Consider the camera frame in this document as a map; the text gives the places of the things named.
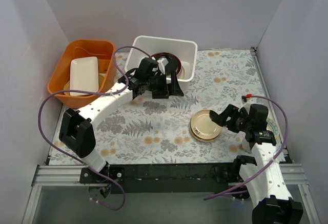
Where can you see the teal patterned plate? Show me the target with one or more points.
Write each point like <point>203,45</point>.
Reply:
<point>273,127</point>

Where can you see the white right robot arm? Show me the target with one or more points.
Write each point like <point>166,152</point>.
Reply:
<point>261,173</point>

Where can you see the floral table mat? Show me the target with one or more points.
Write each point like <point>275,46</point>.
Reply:
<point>148,130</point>

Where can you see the red rimmed cream plate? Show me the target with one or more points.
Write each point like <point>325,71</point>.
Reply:
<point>180,67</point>

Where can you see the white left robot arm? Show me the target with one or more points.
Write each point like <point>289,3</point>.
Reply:
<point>77,127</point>

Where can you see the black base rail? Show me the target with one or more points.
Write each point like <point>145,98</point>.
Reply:
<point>175,178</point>

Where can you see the white rectangular plate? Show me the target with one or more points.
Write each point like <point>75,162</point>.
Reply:
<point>84,74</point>

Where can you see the aluminium frame rail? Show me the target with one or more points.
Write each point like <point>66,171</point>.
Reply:
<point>54,176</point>

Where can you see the cream small plate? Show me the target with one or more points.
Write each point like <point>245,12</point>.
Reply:
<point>202,125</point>

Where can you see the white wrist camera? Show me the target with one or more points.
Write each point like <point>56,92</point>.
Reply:
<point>245,108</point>
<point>162,62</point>

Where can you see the yellow plate in orange bin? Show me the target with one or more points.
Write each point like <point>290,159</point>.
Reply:
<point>101,78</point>

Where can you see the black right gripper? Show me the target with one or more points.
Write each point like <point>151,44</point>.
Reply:
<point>231,116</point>

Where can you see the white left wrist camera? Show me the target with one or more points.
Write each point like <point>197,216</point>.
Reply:
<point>162,62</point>

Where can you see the white cup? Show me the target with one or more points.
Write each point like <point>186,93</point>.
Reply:
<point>246,146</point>

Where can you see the tan bottom plate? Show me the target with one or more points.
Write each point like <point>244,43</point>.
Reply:
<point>201,139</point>

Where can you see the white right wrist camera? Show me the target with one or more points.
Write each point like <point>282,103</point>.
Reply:
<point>245,108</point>

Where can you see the white plastic bin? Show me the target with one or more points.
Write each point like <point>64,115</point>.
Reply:
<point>184,50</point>

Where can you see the orange plastic bin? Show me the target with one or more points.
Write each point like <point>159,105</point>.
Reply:
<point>101,49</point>

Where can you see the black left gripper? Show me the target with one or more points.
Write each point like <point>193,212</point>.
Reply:
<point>162,86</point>

